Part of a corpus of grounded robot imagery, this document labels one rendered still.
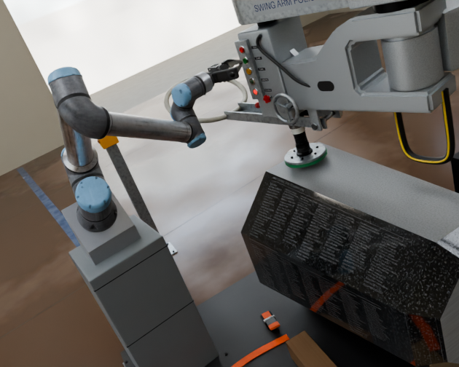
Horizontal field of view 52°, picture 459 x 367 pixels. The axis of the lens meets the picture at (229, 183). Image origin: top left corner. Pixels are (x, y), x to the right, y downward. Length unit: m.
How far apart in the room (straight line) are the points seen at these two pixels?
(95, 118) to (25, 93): 6.56
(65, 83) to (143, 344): 1.39
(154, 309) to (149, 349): 0.22
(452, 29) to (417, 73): 0.18
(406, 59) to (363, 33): 0.18
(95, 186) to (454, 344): 1.54
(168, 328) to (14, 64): 6.23
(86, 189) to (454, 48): 1.54
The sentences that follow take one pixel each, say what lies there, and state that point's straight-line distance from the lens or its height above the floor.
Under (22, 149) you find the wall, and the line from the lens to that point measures 8.30.
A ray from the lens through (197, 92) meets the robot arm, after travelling 2.02.
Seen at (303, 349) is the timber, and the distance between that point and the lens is 2.50.
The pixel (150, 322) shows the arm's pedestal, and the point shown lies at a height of 0.47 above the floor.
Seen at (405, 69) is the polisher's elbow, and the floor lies 1.38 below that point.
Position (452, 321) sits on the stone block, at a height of 0.61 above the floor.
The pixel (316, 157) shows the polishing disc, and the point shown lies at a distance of 2.35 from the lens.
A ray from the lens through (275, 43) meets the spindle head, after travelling 2.13.
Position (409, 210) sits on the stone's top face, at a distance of 1.92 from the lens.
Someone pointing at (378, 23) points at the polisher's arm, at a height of 1.55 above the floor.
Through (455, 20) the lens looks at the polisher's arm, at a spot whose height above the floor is 1.48.
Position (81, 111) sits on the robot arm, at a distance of 1.67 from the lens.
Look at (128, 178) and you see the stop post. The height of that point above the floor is 0.72.
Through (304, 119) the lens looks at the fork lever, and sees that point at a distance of 2.23.
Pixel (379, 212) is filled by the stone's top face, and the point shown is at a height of 0.87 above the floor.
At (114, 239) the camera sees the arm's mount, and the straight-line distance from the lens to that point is 2.36.
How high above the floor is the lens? 1.94
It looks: 25 degrees down
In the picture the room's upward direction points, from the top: 21 degrees counter-clockwise
